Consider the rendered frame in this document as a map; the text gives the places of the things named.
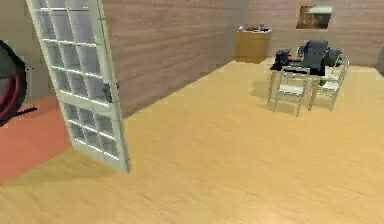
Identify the light wooden cupboard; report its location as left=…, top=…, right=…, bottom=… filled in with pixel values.
left=234, top=29, right=273, bottom=64

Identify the black top dining table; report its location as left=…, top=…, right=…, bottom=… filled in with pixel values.
left=266, top=54, right=338, bottom=112

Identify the white chair pale seat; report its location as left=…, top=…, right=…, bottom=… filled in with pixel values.
left=272, top=65, right=311, bottom=118
left=313, top=53, right=350, bottom=113

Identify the small black box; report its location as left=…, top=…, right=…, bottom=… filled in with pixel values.
left=274, top=48, right=292, bottom=66

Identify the white glass-paned room door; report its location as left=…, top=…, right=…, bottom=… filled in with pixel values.
left=25, top=0, right=131, bottom=174

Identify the dark grey round object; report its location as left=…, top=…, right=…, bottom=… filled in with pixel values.
left=324, top=47, right=344, bottom=67

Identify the black door handle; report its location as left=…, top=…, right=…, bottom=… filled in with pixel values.
left=102, top=82, right=120, bottom=102

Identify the framed wall picture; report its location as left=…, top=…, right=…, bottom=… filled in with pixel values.
left=295, top=4, right=334, bottom=31

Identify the black round object red ring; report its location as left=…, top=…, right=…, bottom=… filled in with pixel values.
left=0, top=39, right=38, bottom=128

